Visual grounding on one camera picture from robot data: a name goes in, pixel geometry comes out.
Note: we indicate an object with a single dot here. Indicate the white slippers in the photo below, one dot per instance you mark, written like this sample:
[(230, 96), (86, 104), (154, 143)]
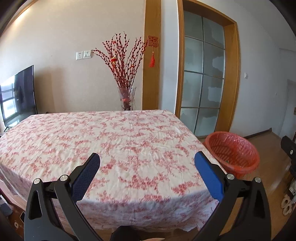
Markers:
[(286, 205)]

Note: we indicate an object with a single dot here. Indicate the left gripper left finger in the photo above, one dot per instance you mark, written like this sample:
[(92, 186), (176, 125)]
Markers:
[(41, 219)]

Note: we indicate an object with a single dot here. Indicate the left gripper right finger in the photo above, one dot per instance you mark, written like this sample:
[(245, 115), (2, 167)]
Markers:
[(253, 220)]

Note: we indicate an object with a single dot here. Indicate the red berry branches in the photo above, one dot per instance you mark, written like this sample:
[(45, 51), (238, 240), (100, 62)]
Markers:
[(122, 62)]

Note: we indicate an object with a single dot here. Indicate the floral pink tablecloth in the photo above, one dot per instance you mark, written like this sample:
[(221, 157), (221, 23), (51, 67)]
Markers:
[(147, 177)]

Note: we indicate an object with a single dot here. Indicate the frosted glass sliding door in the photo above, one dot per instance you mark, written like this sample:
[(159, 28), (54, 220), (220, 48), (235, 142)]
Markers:
[(203, 74)]

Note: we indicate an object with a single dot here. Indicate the white light switch plate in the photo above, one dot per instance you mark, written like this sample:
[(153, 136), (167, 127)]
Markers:
[(87, 54)]

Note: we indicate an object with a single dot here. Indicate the white wall socket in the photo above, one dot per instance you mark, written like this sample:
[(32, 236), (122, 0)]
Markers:
[(79, 55)]

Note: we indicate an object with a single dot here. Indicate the black flat television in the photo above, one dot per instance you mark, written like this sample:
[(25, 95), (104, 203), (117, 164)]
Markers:
[(18, 97)]

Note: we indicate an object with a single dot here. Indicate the red fu wall ornament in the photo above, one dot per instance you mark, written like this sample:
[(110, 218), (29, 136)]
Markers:
[(153, 41)]

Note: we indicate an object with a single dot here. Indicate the glass vase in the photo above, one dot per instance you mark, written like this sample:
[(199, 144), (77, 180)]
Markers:
[(127, 98)]

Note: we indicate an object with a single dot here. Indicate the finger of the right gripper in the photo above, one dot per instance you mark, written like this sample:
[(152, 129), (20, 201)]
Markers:
[(289, 147)]

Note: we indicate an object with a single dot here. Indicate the red plastic trash basket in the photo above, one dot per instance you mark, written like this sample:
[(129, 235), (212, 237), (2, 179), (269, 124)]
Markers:
[(236, 154)]

